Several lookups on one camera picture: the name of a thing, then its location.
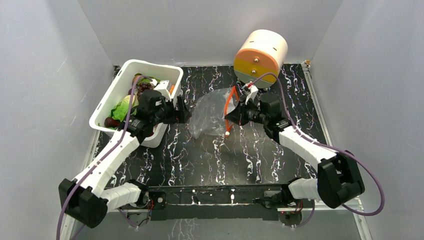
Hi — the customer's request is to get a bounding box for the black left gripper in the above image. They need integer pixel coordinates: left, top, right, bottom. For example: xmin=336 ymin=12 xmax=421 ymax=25
xmin=151 ymin=96 xmax=191 ymax=126

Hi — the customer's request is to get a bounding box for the clear zip top bag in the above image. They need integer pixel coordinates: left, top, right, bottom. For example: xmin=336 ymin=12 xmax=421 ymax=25
xmin=188 ymin=86 xmax=240 ymax=139

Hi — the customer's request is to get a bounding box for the dark purple grape bunch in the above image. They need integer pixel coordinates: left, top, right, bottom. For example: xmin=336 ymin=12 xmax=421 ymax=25
xmin=137 ymin=82 xmax=155 ymax=93

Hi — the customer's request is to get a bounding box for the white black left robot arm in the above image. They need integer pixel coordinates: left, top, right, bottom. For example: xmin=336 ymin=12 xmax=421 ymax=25
xmin=58 ymin=90 xmax=191 ymax=228

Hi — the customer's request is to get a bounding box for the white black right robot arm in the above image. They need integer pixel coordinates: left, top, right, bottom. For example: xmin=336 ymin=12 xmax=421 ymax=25
xmin=224 ymin=93 xmax=365 ymax=209

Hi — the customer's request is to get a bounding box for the dark green leaf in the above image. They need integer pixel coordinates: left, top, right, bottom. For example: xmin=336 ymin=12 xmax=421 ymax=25
xmin=150 ymin=77 xmax=161 ymax=85

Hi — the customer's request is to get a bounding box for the green lettuce leaf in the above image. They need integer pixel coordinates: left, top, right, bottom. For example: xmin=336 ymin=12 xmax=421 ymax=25
xmin=109 ymin=95 xmax=139 ymax=122

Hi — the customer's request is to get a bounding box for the round pastel drawer cabinet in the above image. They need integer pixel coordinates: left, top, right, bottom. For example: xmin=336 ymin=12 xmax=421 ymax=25
xmin=233 ymin=29 xmax=288 ymax=84

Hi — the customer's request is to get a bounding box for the white plastic bin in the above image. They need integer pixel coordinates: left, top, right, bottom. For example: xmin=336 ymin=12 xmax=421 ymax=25
xmin=89 ymin=59 xmax=184 ymax=136

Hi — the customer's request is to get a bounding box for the dark red plum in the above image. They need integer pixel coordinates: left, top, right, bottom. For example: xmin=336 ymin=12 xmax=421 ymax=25
xmin=104 ymin=116 xmax=121 ymax=129

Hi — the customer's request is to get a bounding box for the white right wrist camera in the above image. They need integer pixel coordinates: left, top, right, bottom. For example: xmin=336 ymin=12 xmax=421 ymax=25
xmin=245 ymin=84 xmax=259 ymax=105

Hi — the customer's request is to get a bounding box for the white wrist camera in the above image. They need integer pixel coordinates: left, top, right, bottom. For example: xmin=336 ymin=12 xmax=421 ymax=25
xmin=154 ymin=80 xmax=172 ymax=102
xmin=245 ymin=84 xmax=259 ymax=105

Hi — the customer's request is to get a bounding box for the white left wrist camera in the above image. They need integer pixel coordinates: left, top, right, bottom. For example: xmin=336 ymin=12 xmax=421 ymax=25
xmin=154 ymin=80 xmax=172 ymax=102

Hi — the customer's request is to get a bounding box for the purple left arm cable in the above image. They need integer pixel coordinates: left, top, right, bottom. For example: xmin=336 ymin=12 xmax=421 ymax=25
xmin=55 ymin=75 xmax=153 ymax=240

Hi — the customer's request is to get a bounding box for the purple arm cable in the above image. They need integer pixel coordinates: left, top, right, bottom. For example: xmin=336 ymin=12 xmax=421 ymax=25
xmin=55 ymin=75 xmax=153 ymax=240
xmin=243 ymin=72 xmax=386 ymax=228

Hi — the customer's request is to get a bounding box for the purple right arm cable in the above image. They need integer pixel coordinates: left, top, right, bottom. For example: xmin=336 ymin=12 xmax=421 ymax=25
xmin=243 ymin=72 xmax=386 ymax=228

